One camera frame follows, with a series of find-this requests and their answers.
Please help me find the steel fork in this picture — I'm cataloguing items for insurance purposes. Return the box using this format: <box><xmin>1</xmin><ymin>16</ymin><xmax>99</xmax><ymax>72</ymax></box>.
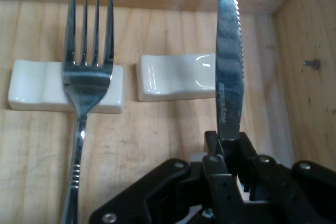
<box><xmin>60</xmin><ymin>0</ymin><xmax>115</xmax><ymax>224</ymax></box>

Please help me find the light wooden drawer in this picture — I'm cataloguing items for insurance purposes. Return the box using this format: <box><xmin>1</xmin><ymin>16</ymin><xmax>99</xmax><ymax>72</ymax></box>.
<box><xmin>0</xmin><ymin>0</ymin><xmax>336</xmax><ymax>224</ymax></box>

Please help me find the white ceramic cutlery rest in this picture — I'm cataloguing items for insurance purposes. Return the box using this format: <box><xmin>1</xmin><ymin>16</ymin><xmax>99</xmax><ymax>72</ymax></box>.
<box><xmin>7</xmin><ymin>59</ymin><xmax>124</xmax><ymax>114</ymax></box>
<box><xmin>135</xmin><ymin>52</ymin><xmax>218</xmax><ymax>102</ymax></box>

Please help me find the steel serrated table knife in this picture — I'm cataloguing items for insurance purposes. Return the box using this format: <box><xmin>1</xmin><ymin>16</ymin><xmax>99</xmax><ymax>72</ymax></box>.
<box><xmin>215</xmin><ymin>0</ymin><xmax>245</xmax><ymax>177</ymax></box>

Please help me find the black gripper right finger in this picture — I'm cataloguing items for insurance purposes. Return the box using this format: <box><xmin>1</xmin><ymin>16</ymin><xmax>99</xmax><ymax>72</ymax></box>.
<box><xmin>237</xmin><ymin>132</ymin><xmax>336</xmax><ymax>224</ymax></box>

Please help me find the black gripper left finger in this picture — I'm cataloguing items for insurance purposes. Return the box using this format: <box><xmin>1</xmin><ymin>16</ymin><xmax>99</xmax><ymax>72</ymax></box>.
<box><xmin>88</xmin><ymin>130</ymin><xmax>245</xmax><ymax>224</ymax></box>

